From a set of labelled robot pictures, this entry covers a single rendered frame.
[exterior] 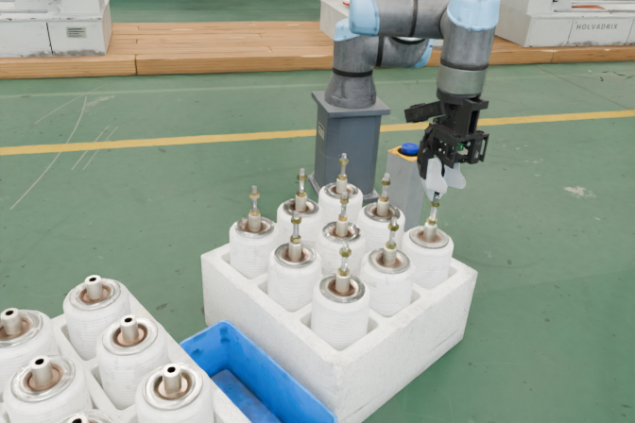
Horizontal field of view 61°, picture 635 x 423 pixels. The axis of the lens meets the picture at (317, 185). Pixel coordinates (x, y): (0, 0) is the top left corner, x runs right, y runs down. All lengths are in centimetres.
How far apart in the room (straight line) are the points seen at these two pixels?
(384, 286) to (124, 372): 43
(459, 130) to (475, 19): 18
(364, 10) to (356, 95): 61
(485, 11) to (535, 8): 279
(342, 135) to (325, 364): 80
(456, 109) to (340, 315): 38
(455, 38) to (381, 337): 49
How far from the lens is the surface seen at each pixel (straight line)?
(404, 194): 124
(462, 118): 90
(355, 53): 149
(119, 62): 285
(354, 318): 89
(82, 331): 91
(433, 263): 103
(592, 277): 155
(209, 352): 106
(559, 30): 371
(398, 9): 94
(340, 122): 152
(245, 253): 102
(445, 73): 89
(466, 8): 86
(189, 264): 138
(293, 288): 95
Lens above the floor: 81
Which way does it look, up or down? 28 degrees down
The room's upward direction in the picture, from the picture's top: 3 degrees clockwise
